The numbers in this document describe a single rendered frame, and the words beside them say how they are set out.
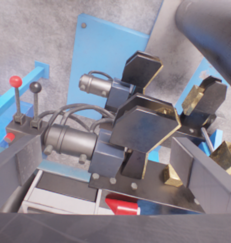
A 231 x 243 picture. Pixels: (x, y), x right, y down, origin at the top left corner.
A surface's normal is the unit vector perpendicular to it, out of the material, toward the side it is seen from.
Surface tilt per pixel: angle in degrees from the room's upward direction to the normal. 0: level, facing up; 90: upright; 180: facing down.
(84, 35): 0
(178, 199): 90
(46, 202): 90
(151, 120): 0
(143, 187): 90
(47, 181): 90
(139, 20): 0
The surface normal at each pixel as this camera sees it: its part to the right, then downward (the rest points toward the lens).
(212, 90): -0.11, 0.62
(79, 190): 0.27, -0.73
